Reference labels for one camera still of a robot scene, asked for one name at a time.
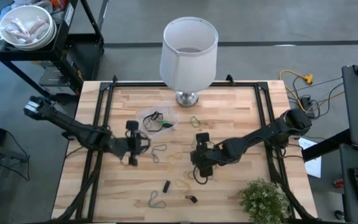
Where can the clear bag of food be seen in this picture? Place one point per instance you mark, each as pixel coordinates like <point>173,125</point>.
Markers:
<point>20,31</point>

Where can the grey box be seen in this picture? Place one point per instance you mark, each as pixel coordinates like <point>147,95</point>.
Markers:
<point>53,77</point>

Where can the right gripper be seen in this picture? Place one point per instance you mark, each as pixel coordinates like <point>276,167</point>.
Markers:
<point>207,155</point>

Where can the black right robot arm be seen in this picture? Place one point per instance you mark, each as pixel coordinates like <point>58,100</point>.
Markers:
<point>259,133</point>

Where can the small red item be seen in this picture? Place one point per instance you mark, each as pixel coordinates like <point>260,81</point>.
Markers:
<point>339,183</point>

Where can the white bowl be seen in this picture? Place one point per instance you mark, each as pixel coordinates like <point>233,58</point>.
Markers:
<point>23,12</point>

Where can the black mouse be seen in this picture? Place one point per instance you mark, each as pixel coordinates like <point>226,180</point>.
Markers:
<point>339,215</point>

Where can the clear plastic bin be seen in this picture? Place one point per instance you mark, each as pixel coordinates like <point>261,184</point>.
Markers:
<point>171,112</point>

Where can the orange cardboard box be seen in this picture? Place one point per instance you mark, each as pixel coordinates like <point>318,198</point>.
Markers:
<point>57,3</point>

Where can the artificial green potted plant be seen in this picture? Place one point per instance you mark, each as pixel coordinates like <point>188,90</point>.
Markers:
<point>263,202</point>

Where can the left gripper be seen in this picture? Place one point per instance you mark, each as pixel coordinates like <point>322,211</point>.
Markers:
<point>129,144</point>

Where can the black metal table frame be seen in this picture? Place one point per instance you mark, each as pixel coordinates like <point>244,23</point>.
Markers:
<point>135,84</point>

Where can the blue rubber band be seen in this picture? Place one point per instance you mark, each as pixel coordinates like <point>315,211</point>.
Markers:
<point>158,206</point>
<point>154,155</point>

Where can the tan rubber band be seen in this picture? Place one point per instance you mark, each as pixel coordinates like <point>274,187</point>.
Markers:
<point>137,203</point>

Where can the white paper sheet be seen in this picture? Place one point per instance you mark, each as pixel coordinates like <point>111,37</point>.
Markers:
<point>314,165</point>

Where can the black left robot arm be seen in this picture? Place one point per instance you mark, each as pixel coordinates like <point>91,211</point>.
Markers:
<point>73,127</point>

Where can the yellow rubber band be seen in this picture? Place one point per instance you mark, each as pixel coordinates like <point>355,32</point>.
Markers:
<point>174,154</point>
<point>188,174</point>
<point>182,183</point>

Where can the black utility cart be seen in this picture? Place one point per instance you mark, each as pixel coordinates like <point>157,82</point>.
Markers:
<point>82,46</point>

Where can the green rubber band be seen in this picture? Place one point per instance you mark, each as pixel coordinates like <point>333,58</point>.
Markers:
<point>163,122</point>
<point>195,117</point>

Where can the white cart label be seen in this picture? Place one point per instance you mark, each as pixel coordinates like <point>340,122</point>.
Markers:
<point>69,14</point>

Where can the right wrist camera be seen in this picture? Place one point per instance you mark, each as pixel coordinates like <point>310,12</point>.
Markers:
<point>194,157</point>

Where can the black power adapter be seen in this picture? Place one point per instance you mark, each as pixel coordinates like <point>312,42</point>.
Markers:
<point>306,104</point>

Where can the white shade silver table lamp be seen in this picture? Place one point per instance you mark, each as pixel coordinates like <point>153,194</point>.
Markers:
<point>188,62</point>

